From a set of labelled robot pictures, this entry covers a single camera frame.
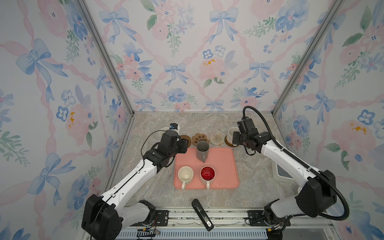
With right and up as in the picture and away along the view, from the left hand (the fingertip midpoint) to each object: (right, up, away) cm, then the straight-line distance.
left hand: (184, 139), depth 79 cm
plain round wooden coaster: (0, -1, +27) cm, 27 cm away
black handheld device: (+9, -36, -8) cm, 38 cm away
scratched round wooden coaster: (+28, -5, +24) cm, 37 cm away
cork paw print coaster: (+9, -1, +27) cm, 28 cm away
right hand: (+30, +1, +7) cm, 31 cm away
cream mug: (0, -21, +8) cm, 23 cm away
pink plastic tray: (+23, -14, +16) cm, 31 cm away
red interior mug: (+13, -21, +7) cm, 26 cm away
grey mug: (+10, -7, +7) cm, 14 cm away
